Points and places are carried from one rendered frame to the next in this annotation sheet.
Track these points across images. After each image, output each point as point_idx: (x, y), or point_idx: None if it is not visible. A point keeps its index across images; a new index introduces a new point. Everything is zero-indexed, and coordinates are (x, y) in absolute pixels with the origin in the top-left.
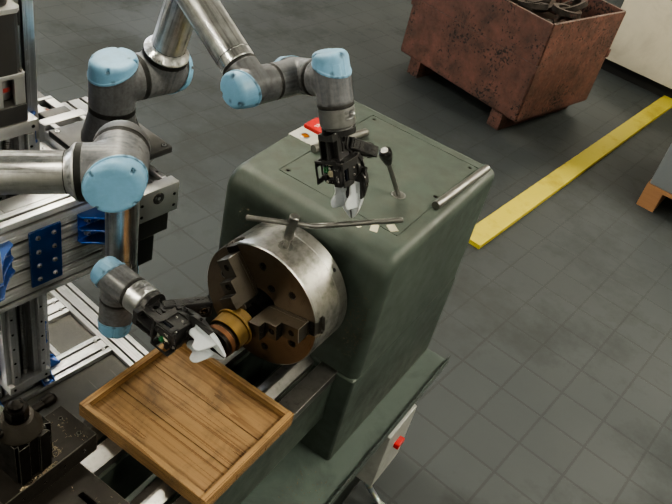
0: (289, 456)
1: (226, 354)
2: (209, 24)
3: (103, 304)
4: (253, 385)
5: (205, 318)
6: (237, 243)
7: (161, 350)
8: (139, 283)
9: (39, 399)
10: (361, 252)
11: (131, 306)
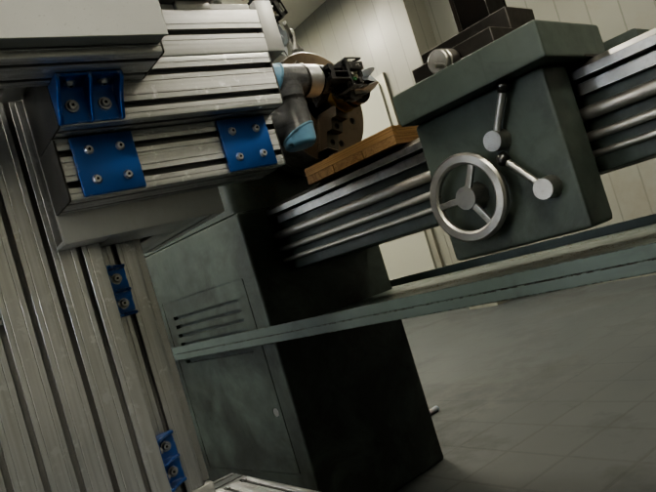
0: (388, 292)
1: (368, 93)
2: None
3: (298, 96)
4: (318, 282)
5: (249, 254)
6: (282, 61)
7: (362, 84)
8: (301, 62)
9: None
10: None
11: (319, 70)
